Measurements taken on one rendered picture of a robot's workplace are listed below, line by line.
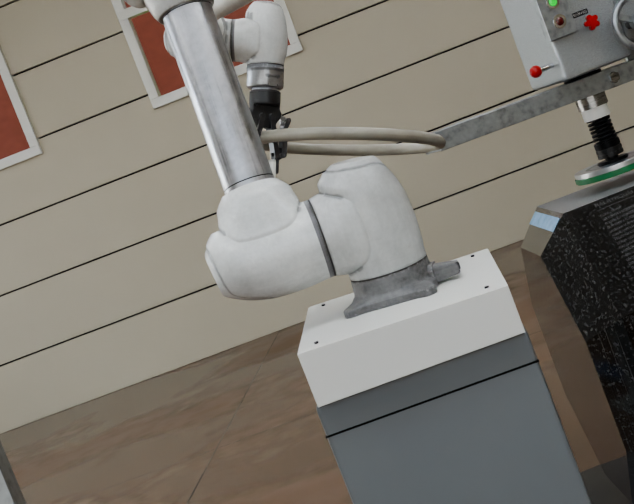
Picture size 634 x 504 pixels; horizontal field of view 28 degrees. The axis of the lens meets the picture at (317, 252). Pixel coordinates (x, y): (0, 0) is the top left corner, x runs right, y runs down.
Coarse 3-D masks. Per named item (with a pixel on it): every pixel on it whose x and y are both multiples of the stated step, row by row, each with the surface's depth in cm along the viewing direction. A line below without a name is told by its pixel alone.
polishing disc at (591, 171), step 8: (632, 152) 332; (624, 160) 321; (632, 160) 319; (592, 168) 331; (600, 168) 324; (608, 168) 320; (616, 168) 319; (576, 176) 329; (584, 176) 325; (592, 176) 322
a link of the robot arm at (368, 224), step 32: (352, 160) 236; (320, 192) 235; (352, 192) 230; (384, 192) 230; (320, 224) 230; (352, 224) 230; (384, 224) 230; (416, 224) 236; (352, 256) 231; (384, 256) 231; (416, 256) 234
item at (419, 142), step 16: (288, 128) 294; (304, 128) 291; (320, 128) 290; (336, 128) 289; (352, 128) 289; (368, 128) 289; (384, 128) 291; (288, 144) 328; (304, 144) 332; (320, 144) 334; (336, 144) 335; (384, 144) 333; (400, 144) 329; (416, 144) 325; (432, 144) 301
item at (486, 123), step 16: (624, 64) 323; (576, 80) 321; (592, 80) 321; (608, 80) 322; (624, 80) 323; (544, 96) 318; (560, 96) 319; (576, 96) 320; (496, 112) 315; (512, 112) 316; (528, 112) 317; (544, 112) 318; (448, 128) 312; (464, 128) 313; (480, 128) 314; (496, 128) 315; (448, 144) 312
